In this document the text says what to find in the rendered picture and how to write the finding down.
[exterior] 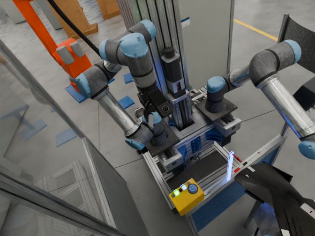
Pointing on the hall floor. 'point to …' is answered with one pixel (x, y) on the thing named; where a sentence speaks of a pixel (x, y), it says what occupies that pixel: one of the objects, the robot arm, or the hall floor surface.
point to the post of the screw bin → (252, 213)
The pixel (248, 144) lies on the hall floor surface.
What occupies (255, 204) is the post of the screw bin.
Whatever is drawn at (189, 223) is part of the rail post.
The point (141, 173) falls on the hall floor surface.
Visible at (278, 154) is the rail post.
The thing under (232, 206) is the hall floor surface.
